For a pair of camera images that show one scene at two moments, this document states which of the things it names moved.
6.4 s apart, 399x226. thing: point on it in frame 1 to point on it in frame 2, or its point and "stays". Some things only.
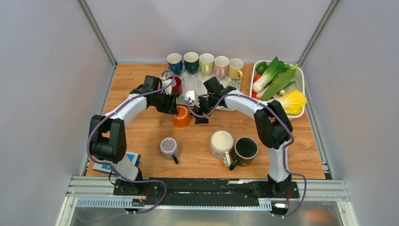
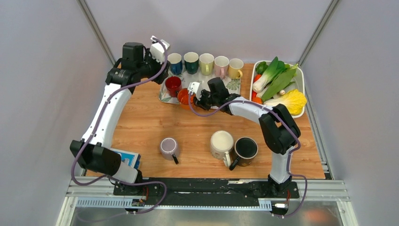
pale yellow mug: [235, 66] stays
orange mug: [182, 119] to [183, 97]
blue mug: [174, 61] stays
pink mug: [221, 64] stays
